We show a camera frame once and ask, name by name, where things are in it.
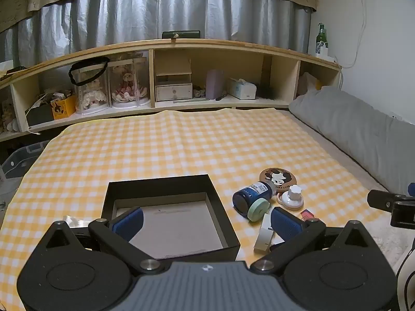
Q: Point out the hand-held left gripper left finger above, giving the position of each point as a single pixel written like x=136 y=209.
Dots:
x=129 y=222

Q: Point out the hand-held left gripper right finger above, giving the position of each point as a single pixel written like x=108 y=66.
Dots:
x=285 y=225

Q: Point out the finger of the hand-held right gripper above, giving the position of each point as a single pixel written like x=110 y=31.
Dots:
x=382 y=199
x=405 y=213

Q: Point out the white round knob container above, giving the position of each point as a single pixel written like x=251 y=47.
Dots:
x=291 y=199

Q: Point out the dark blue supplement bottle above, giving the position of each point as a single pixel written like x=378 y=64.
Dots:
x=253 y=194

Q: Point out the black cardboard box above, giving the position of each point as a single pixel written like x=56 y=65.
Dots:
x=162 y=184

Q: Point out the round cork coaster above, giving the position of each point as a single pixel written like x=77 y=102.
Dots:
x=275 y=176

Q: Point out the mint green round roll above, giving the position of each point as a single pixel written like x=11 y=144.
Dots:
x=257 y=210

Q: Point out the cream satin ribbon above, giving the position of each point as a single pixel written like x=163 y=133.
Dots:
x=76 y=221

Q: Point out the grey pillow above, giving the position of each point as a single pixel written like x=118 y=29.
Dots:
x=350 y=120

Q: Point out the yellow checked blanket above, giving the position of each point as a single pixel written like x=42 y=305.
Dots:
x=181 y=149

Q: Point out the clear plastic storage bin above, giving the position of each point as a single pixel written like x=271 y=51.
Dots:
x=22 y=160

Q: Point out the clear doll display case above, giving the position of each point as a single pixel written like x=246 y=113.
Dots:
x=92 y=97
x=128 y=87

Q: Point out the yellow cartoon box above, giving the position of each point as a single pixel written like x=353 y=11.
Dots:
x=63 y=108

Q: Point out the small wooden drawer cabinet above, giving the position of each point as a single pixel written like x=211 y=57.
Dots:
x=173 y=92

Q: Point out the white plastic bag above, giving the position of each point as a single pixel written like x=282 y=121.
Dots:
x=308 y=82

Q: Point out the dark green box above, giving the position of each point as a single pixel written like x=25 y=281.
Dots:
x=39 y=116

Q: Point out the white tissue box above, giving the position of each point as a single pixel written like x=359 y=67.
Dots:
x=241 y=90

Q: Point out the purple container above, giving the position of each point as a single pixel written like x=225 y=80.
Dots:
x=214 y=84

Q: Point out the black headband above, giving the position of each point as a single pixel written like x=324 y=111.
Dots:
x=72 y=74

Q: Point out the small plush toys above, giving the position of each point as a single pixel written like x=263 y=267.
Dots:
x=8 y=116

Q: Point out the green beer bottle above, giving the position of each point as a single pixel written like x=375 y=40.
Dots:
x=321 y=39

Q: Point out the wooden headboard shelf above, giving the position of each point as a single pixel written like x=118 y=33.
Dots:
x=207 y=43

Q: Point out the dark green glasses case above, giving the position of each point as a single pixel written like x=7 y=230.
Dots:
x=184 y=34

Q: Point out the silver curtain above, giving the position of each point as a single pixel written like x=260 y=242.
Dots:
x=146 y=13

